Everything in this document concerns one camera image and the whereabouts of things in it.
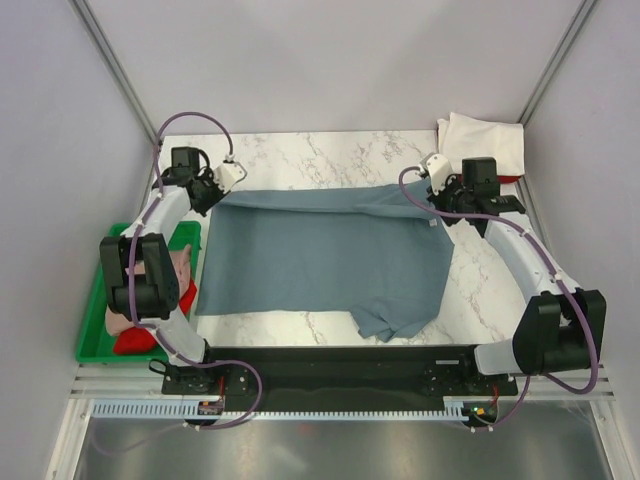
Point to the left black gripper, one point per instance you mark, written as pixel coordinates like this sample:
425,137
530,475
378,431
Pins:
207,177

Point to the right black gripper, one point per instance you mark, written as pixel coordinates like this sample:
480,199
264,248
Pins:
451,183

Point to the blue-grey t-shirt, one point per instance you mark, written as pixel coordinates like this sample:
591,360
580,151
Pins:
368,252

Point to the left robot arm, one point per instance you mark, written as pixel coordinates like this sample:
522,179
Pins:
140,280

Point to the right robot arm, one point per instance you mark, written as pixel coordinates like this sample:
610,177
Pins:
562,326

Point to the red item under white shirt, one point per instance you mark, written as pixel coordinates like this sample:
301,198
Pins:
504,179

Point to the white folded t-shirt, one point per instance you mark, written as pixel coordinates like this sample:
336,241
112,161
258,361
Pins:
461,137

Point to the pink folded t-shirt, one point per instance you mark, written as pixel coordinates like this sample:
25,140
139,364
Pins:
181,260

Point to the red folded t-shirt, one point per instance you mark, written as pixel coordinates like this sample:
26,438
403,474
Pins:
130,340

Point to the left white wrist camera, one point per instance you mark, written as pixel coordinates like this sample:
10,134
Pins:
227,175

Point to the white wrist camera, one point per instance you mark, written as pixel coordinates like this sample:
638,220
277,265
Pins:
438,169
227,175

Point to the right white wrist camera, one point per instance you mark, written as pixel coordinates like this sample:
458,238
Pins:
438,169

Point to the left aluminium frame post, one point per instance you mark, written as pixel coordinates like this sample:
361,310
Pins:
111,61

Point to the aluminium frame post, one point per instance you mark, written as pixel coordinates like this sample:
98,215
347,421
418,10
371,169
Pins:
560,54
111,61

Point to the white slotted cable duct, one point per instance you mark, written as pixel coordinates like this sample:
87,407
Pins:
194,409

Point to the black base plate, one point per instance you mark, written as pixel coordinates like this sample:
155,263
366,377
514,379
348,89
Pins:
337,376

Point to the right aluminium frame post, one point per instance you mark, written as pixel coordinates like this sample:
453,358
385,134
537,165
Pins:
560,54

